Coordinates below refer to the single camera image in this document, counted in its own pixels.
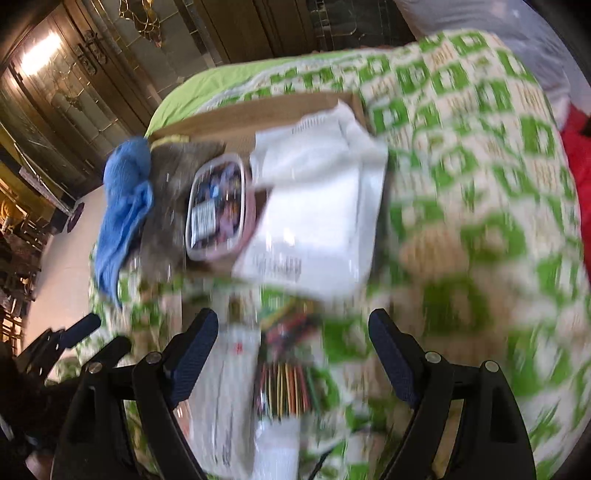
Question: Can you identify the shallow cardboard box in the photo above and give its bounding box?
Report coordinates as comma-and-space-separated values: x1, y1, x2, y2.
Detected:
148, 90, 370, 278

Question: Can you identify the blue towel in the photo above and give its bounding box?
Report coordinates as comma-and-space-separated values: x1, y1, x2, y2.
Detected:
95, 136, 155, 308

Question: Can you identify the clear plastic packet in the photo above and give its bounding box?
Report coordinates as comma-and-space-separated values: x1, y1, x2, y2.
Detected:
178, 318, 264, 478

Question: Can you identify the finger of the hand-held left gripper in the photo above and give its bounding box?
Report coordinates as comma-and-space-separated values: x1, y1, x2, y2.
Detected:
18, 314, 101, 365
51, 336, 132, 384

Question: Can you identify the red cloth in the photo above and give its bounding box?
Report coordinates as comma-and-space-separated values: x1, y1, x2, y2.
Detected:
561, 104, 591, 204

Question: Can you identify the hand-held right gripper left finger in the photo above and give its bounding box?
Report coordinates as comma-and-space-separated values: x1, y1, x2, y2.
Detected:
50, 308, 219, 480

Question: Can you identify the clear bag of bedding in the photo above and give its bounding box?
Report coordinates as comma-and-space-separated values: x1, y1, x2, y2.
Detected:
392, 0, 571, 107

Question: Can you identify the pink clear pencil case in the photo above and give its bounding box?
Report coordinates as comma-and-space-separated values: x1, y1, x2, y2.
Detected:
185, 154, 254, 264

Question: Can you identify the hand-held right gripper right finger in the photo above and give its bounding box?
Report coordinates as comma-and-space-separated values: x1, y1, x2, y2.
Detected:
368, 308, 537, 480

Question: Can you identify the bag of coloured tubes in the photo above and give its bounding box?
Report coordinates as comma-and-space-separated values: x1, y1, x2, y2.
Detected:
252, 295, 333, 418

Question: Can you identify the white foam block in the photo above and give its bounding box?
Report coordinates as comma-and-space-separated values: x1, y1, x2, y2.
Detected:
254, 413, 303, 480

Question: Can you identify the white gauze packet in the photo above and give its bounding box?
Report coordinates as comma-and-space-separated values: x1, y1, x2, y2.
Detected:
231, 99, 389, 301

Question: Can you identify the dark wooden furniture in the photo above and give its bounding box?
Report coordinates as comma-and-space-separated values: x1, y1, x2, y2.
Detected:
0, 171, 56, 342

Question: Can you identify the wooden glass door cabinet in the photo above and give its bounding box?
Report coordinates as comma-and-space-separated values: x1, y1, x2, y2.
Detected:
0, 0, 398, 199

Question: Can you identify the black cable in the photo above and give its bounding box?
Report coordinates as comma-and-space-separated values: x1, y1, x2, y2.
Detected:
305, 447, 334, 480

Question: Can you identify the brown fluffy cloth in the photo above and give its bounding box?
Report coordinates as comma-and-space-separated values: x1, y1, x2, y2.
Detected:
136, 138, 227, 278

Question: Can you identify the lime green sheet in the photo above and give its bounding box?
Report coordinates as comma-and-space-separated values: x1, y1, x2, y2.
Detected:
145, 60, 301, 139

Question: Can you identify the green printed quilt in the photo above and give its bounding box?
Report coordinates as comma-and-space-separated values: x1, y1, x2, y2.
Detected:
88, 30, 591, 480

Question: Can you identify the purple round disc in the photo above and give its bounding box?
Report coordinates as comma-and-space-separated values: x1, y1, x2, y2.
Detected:
67, 200, 86, 234

